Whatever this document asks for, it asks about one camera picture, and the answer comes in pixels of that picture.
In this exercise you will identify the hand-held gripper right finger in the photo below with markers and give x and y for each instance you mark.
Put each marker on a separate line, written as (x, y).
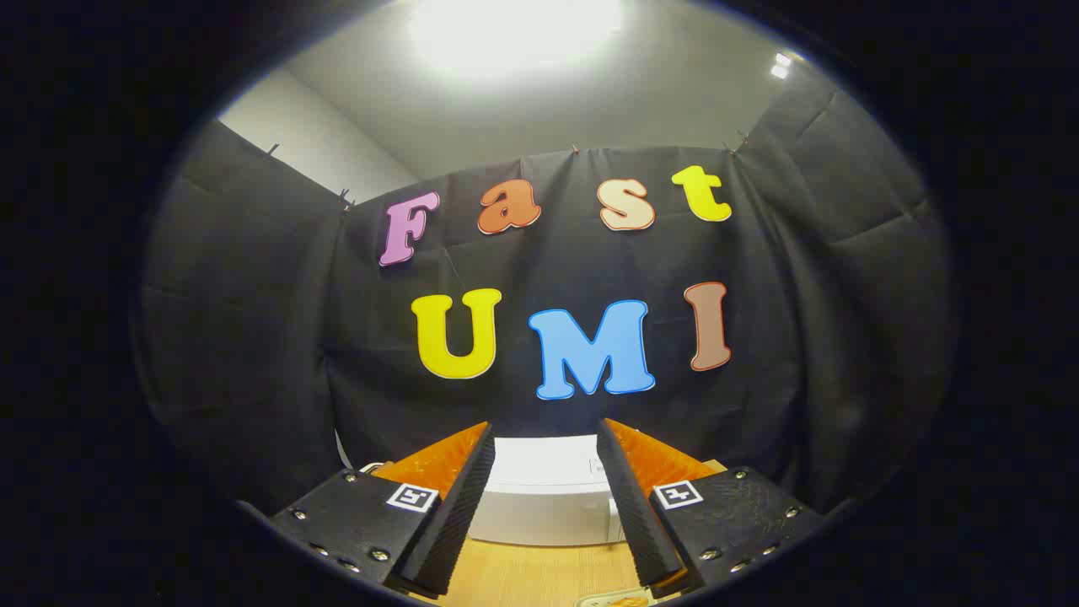
(632, 506)

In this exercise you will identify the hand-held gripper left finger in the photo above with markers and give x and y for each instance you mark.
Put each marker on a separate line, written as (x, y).
(459, 506)

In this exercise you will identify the white microwave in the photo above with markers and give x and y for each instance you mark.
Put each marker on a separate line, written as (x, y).
(544, 506)

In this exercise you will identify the glass dish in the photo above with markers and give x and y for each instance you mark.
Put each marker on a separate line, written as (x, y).
(587, 603)

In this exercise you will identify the small ceiling light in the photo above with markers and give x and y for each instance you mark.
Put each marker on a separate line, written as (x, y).
(781, 66)

